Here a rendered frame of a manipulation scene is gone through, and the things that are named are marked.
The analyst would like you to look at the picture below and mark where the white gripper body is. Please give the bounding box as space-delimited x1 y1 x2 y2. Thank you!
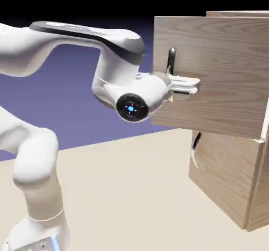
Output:
167 75 201 95

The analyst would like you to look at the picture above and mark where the curved metal door handle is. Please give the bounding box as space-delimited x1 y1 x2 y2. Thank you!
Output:
190 132 202 169
165 48 177 76

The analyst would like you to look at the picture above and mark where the light wood cabinet door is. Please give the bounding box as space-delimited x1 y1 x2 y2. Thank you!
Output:
151 16 269 140
188 130 261 230

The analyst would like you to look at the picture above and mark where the light wood cabinet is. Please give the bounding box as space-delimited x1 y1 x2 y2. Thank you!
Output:
188 11 269 233

